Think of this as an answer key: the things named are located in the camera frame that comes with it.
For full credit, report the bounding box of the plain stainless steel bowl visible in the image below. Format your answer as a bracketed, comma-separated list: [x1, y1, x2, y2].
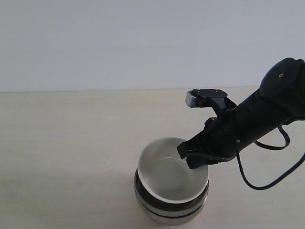
[135, 190, 209, 226]

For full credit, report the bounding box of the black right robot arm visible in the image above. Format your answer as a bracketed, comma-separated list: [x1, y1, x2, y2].
[177, 58, 305, 169]

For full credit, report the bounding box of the ribbed stainless steel bowl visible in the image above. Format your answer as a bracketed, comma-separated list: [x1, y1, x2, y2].
[134, 170, 209, 212]

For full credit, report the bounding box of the white ceramic patterned bowl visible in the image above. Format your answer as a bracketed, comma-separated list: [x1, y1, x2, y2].
[137, 137, 209, 204]

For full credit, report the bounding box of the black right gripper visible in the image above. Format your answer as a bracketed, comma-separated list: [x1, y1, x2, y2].
[176, 112, 237, 169]

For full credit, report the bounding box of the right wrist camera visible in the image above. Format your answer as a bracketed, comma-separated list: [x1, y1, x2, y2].
[185, 89, 237, 116]

